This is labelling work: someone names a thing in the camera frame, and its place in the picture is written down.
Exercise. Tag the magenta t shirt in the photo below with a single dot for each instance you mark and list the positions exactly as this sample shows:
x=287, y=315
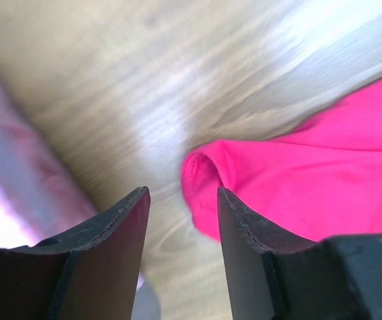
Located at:
x=322, y=179

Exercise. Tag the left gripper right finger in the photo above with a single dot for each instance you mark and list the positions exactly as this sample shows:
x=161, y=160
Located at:
x=275, y=274

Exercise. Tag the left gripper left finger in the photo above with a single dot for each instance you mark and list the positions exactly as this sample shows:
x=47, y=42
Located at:
x=87, y=272

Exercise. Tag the clear plastic bin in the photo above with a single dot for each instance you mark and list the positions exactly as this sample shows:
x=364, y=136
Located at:
x=39, y=199

